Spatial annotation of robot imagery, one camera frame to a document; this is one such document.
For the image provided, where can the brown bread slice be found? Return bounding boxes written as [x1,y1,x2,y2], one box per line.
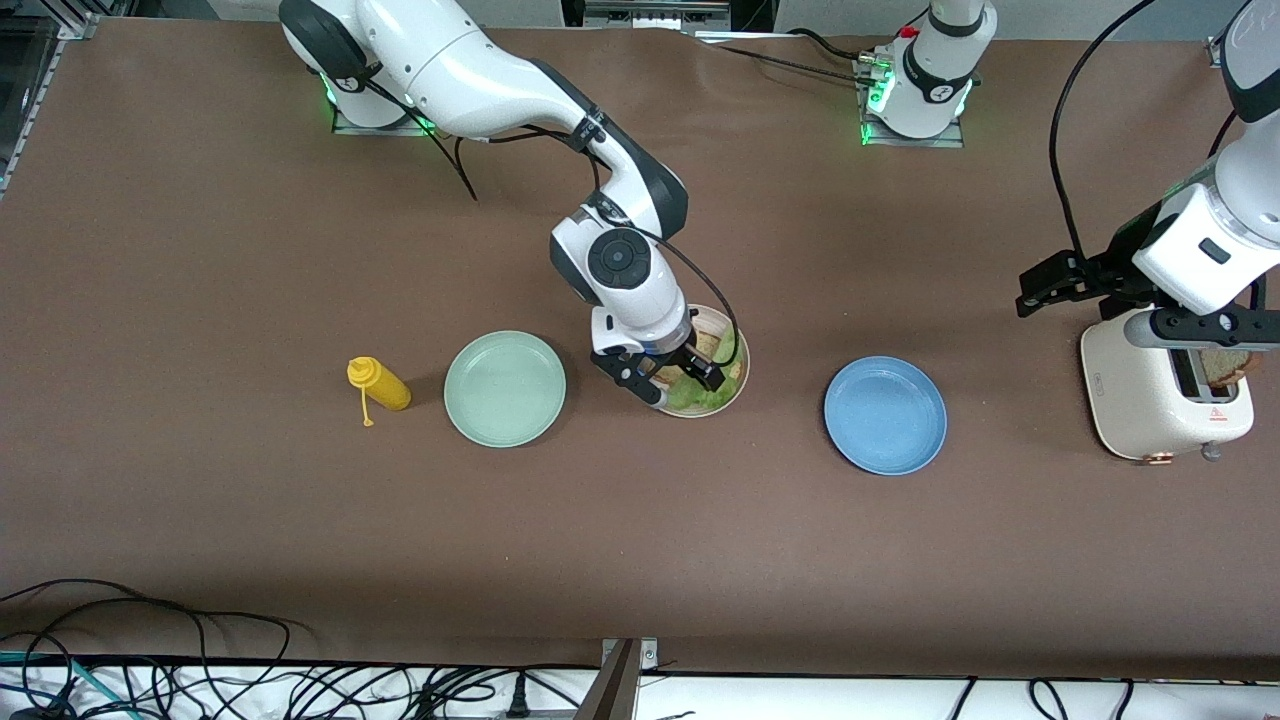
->
[652,326,746,391]
[1195,345,1257,391]

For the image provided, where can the green lettuce leaf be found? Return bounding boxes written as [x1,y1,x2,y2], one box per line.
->
[662,325,749,414]

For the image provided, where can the yellow mustard squeeze bottle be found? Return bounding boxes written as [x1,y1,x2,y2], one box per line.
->
[346,356,413,428]

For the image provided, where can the beige plate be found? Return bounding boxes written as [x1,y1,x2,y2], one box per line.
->
[650,304,751,419]

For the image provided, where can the blue plate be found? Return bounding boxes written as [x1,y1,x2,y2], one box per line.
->
[823,356,949,477]

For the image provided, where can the mint green plate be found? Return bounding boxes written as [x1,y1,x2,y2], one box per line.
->
[443,330,568,449]

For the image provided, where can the white toaster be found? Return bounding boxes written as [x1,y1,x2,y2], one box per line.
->
[1079,320,1256,464]

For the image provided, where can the black equipment rack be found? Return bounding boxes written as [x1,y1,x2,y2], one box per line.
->
[560,0,776,36]

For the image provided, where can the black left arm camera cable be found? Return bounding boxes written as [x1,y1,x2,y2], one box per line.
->
[1048,0,1161,263]

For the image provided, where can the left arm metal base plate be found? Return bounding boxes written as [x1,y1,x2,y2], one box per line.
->
[858,55,967,149]

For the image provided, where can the black right arm loop cable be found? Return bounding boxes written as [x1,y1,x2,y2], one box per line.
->
[365,80,479,203]

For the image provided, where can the black cable on tabletop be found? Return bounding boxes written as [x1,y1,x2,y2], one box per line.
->
[690,28,886,93]

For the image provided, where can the aluminium profile post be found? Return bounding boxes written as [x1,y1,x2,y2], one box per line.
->
[575,638,661,720]

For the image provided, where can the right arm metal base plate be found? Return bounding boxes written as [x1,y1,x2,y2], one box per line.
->
[332,100,441,137]

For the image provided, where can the tangled black cables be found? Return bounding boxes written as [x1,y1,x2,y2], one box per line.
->
[0,655,601,720]

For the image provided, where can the long looping black cable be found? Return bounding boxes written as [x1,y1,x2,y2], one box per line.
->
[0,578,296,691]

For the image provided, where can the teal cable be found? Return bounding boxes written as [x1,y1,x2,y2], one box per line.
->
[0,650,141,720]

